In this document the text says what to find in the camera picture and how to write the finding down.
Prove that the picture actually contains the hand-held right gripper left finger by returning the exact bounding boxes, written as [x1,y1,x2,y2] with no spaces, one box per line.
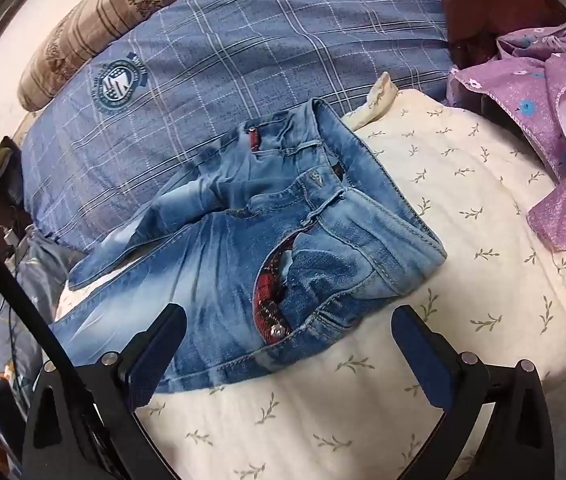
[22,303,188,480]

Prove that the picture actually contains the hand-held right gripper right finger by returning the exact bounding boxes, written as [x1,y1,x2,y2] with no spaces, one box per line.
[392,304,556,480]

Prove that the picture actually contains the blue denim pants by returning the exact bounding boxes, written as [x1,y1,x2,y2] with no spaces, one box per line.
[49,97,448,395]

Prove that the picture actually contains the cream leaf-print quilt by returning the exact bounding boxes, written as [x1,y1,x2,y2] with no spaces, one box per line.
[53,72,566,480]

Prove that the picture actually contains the grey-blue patterned bedsheet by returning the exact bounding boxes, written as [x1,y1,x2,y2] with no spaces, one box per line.
[0,232,81,411]

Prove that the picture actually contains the white charger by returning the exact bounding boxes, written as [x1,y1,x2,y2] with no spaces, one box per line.
[0,225,21,261]

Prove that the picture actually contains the purple floral cloth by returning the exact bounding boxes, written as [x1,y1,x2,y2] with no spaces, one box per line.
[445,17,566,266]

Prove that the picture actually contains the blue plaid pillow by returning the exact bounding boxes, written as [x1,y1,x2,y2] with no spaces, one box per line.
[22,0,451,253]

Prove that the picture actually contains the brown striped pillow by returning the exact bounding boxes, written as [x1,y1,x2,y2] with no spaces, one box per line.
[17,0,258,113]

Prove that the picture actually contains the dark red cloth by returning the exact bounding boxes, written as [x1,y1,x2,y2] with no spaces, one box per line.
[425,0,566,68]

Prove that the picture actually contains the black cable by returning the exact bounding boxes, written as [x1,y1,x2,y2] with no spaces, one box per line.
[0,215,134,480]

